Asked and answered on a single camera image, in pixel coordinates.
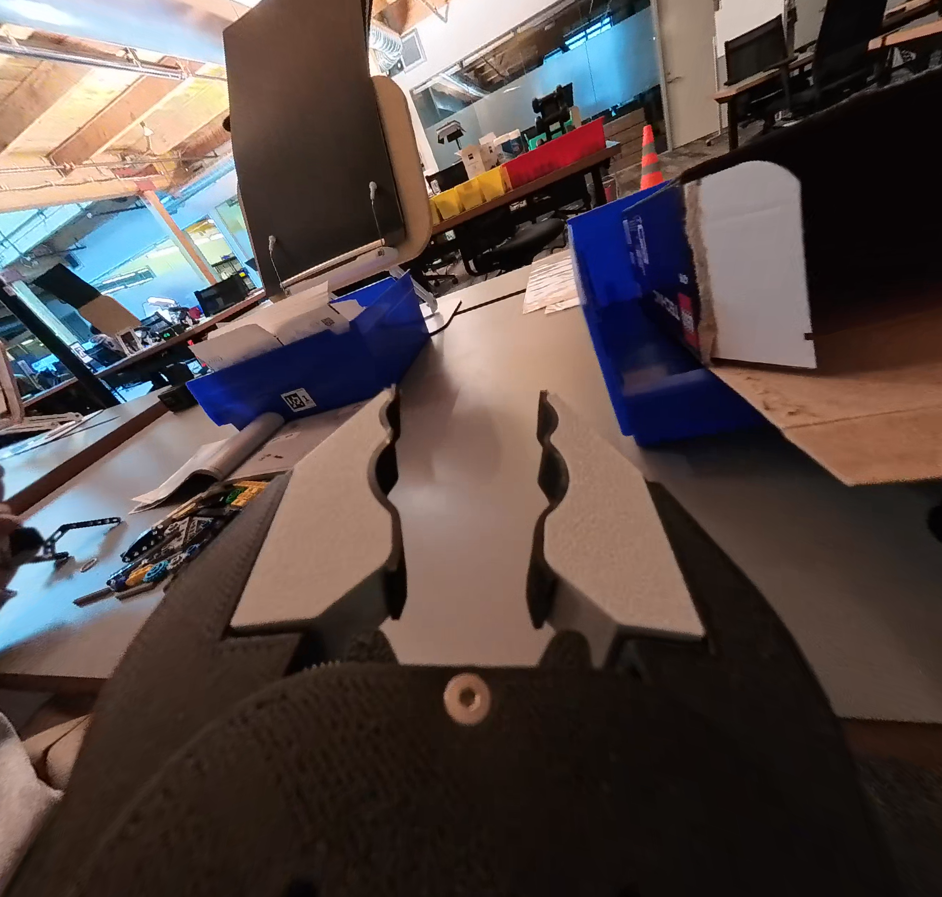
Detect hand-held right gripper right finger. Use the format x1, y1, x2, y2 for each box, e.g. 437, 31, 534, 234
526, 389, 707, 668

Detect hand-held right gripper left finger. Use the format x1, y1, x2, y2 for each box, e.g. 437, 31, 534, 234
230, 386, 408, 673

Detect black lego assembly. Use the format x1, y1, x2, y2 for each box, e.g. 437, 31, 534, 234
28, 516, 123, 568

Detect lego instruction booklet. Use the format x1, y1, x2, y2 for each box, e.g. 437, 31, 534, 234
131, 411, 295, 513

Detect pile of loose lego pieces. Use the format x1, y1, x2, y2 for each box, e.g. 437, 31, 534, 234
74, 479, 269, 607

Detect blue lego box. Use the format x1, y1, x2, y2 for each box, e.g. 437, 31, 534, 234
622, 160, 818, 370

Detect blue plastic bin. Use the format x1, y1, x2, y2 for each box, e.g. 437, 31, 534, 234
186, 272, 431, 431
567, 182, 770, 448

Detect pile of white paper sheets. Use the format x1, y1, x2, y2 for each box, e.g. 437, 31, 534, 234
190, 284, 365, 376

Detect white printed sheets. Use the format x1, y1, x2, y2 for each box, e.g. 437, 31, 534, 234
523, 253, 582, 317

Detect large brown cardboard box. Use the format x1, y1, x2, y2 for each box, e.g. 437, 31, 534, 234
680, 66, 942, 487

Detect black office chair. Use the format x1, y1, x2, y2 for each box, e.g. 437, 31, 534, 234
725, 14, 794, 133
808, 0, 897, 111
460, 216, 564, 276

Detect orange traffic cone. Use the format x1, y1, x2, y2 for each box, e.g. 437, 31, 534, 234
639, 125, 668, 192

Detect person's grey sweater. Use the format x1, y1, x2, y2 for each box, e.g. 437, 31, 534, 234
0, 712, 66, 891

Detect long red plastic bin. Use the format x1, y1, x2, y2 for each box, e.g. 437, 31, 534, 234
502, 117, 608, 190

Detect black monitor on white stand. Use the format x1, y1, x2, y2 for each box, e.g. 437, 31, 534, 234
223, 0, 463, 335

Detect black machine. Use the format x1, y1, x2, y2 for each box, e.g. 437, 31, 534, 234
531, 84, 575, 140

